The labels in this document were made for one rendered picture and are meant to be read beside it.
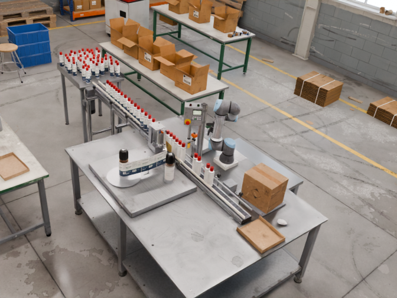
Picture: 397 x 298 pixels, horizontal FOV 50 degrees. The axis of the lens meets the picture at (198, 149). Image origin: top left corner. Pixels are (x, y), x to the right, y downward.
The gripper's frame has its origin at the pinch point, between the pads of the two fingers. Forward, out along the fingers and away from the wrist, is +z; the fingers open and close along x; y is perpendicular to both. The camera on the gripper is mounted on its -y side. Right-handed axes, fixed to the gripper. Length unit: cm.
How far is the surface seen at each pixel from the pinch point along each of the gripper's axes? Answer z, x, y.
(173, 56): -39, 92, -176
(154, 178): 28, -83, 19
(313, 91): -37, 342, -76
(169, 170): 12, -82, 32
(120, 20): -52, 87, -309
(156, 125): -7, -61, -19
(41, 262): 141, -147, -30
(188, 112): -36, -62, 15
